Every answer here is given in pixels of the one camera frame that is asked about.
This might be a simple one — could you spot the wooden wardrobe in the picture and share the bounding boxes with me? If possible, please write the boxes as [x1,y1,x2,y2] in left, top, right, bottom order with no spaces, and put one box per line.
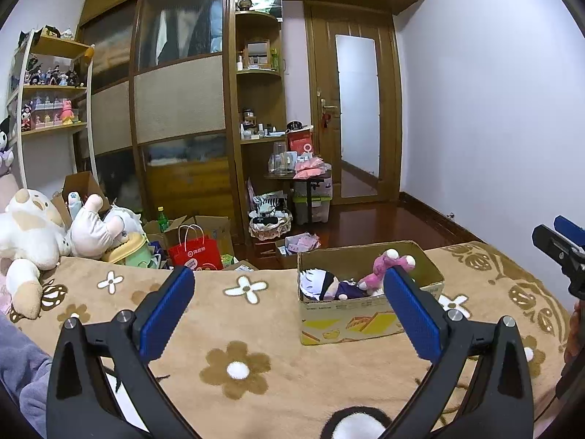
[75,0,243,243]

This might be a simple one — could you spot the wooden door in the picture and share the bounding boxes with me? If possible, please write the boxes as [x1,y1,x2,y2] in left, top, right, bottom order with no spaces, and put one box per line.
[304,0,403,204]

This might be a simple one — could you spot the open cardboard floor box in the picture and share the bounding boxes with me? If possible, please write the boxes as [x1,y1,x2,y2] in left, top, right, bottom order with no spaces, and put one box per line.
[144,215,235,266]

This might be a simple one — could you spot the white-haired doll purple outfit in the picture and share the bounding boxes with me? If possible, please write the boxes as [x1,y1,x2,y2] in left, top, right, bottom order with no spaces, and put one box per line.
[299,269,366,303]

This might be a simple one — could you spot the floor box with pink packets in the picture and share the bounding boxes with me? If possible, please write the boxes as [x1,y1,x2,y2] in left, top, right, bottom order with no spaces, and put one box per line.
[274,233,321,257]

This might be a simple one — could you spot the row of small cosmetic bottles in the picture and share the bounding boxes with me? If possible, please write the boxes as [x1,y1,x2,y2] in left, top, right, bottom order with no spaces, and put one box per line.
[240,110,286,142]

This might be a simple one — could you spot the zebra striped plush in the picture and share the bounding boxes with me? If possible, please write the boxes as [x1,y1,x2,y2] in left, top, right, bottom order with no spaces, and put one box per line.
[251,194,288,220]

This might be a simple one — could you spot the pink plush white paws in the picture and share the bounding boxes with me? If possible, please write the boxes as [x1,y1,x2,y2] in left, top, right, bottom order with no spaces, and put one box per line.
[356,248,416,297]

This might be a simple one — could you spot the person's purple clothed leg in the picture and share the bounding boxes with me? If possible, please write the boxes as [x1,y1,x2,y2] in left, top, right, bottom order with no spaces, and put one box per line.
[0,315,53,437]

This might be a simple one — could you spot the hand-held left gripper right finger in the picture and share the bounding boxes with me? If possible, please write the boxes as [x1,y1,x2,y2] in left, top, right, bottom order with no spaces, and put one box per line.
[383,265,535,439]

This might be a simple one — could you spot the lace trimmed basket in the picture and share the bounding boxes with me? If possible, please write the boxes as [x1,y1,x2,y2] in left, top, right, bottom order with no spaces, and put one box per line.
[248,210,293,241]

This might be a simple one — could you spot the black white plush figure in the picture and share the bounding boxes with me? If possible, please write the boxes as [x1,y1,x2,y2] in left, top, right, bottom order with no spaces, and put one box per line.
[0,116,16,175]

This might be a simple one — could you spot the row of dark figurines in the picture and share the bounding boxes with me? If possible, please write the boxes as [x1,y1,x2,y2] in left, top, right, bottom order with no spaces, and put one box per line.
[20,55,87,87]

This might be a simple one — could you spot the row of pink boxed figures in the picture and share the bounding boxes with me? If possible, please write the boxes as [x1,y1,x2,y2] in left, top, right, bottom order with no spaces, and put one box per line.
[20,96,76,129]

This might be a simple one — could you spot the large cream plush brown patches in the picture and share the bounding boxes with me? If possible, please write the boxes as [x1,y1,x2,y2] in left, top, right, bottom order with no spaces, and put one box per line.
[0,188,69,320]

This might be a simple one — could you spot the wooden corner shelf unit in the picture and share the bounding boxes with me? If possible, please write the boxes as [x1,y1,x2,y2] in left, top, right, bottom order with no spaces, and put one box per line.
[233,7,288,239]

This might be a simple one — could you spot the red box white symbol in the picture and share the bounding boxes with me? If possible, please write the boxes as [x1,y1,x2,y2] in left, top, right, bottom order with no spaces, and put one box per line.
[287,129,315,156]

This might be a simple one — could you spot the dark framed box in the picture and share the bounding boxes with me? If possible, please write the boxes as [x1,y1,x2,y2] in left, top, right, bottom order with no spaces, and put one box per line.
[242,0,284,21]

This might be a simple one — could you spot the white frame wooden shelf rack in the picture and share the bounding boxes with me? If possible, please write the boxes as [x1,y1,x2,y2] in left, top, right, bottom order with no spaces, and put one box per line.
[7,27,97,184]

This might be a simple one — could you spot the clear storage bin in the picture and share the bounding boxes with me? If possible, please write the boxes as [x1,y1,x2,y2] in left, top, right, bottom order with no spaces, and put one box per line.
[292,194,332,225]

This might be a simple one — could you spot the pale green yellow container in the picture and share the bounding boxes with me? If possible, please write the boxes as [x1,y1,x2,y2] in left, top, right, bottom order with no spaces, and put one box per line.
[101,232,151,268]

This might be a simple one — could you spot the brown floral blanket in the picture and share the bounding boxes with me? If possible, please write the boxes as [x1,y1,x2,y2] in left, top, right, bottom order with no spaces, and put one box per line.
[0,241,572,439]

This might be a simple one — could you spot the person's right hand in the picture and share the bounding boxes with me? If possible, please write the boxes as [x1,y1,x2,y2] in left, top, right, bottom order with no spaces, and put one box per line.
[564,304,582,362]

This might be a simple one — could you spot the red paper bag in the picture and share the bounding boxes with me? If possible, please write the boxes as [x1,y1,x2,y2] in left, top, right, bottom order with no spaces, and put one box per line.
[168,225,224,271]

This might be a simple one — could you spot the pale pink white plush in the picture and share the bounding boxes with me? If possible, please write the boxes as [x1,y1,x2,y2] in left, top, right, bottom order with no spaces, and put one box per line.
[68,193,125,258]

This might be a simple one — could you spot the white-haired plush doll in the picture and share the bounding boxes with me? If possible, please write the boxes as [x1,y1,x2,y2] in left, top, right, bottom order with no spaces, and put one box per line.
[110,203,142,243]

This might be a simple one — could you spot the small dark side table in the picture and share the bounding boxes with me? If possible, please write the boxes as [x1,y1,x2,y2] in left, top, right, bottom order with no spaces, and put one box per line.
[265,171,333,225]

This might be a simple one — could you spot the clear plastic containers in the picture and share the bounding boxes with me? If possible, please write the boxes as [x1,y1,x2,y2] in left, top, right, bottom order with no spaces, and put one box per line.
[269,143,298,175]

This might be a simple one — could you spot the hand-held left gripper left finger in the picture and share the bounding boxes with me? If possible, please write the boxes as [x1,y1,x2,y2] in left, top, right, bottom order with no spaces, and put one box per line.
[46,265,196,439]

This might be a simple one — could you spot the brown cardboard box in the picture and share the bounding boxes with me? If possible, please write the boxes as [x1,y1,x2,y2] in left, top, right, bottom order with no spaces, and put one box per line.
[51,171,110,220]

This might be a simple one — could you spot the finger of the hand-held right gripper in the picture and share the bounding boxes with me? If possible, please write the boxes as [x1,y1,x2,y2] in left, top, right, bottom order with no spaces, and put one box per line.
[531,224,585,267]
[554,215,585,248]

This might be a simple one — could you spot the cardboard box yellow print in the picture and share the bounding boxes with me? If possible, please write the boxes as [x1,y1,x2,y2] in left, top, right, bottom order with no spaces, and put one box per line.
[297,240,445,346]

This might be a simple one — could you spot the pink packets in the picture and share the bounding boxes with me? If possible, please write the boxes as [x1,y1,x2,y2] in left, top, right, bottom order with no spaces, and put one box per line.
[292,158,325,180]

